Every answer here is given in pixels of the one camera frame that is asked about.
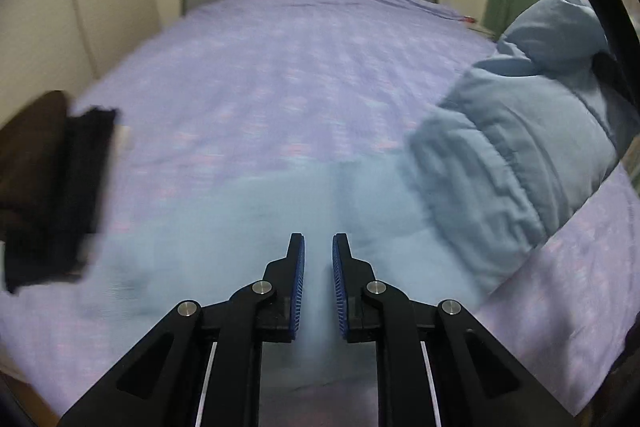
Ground light blue padded pants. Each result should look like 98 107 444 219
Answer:
74 0 626 388

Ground brown folded garment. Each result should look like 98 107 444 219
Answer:
1 90 68 239

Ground black folded garment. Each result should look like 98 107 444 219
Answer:
3 107 119 294

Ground purple floral striped duvet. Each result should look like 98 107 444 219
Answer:
0 0 640 417

